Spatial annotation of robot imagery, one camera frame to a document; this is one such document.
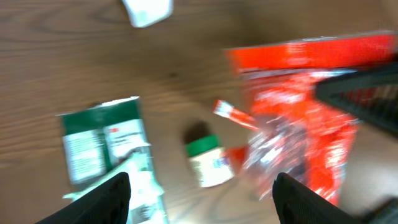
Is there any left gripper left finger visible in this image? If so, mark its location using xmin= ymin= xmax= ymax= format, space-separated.
xmin=37 ymin=172 xmax=131 ymax=224

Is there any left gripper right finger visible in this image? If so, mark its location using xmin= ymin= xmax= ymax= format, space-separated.
xmin=272 ymin=172 xmax=361 ymax=224

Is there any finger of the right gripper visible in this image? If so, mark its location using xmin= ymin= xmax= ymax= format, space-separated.
xmin=315 ymin=62 xmax=397 ymax=134

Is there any green 3M gloves package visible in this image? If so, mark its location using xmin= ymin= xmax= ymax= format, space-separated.
xmin=60 ymin=96 xmax=158 ymax=192

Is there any red snack bag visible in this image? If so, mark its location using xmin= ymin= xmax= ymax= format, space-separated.
xmin=226 ymin=31 xmax=395 ymax=205

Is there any green lid jar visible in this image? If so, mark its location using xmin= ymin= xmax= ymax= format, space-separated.
xmin=185 ymin=134 xmax=234 ymax=188

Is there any red instant coffee stick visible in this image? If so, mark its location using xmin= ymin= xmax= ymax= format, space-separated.
xmin=213 ymin=100 xmax=258 ymax=130

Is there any pale green wipes pack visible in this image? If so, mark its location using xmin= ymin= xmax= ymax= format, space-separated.
xmin=63 ymin=152 xmax=169 ymax=224

